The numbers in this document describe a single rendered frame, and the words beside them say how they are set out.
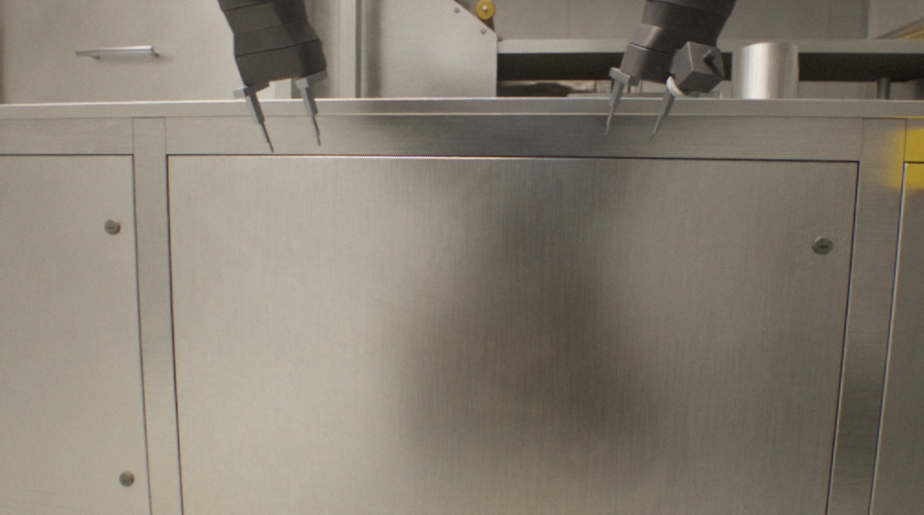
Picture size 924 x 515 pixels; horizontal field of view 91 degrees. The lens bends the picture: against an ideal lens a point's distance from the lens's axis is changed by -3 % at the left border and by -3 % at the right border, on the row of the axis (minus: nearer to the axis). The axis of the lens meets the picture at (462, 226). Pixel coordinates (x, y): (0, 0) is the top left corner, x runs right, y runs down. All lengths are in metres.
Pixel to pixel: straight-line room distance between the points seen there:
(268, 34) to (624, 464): 0.64
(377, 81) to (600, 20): 4.18
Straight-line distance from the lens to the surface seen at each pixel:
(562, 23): 4.93
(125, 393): 0.87
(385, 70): 0.91
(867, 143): 0.73
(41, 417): 0.98
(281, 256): 0.68
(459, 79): 0.88
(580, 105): 0.61
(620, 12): 5.04
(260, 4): 0.47
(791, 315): 0.70
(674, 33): 0.48
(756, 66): 0.78
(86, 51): 1.08
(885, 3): 1.31
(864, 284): 0.74
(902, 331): 0.78
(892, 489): 0.85
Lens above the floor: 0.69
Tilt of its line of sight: 4 degrees down
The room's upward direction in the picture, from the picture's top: 1 degrees clockwise
